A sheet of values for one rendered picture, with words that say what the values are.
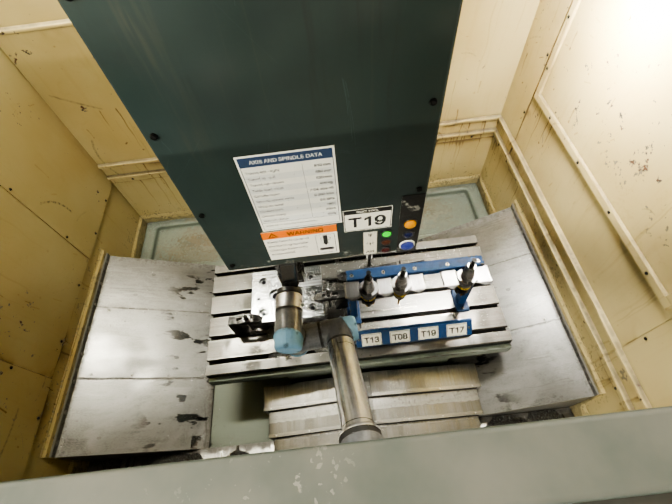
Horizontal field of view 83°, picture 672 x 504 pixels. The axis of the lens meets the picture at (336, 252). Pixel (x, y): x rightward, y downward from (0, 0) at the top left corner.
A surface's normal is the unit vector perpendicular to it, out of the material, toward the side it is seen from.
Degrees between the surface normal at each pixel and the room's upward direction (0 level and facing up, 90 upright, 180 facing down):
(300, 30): 90
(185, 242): 0
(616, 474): 0
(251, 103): 90
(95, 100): 90
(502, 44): 90
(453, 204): 0
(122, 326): 24
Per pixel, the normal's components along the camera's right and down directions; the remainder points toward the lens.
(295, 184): 0.09, 0.84
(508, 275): -0.47, -0.44
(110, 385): 0.33, -0.54
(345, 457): -0.07, -0.54
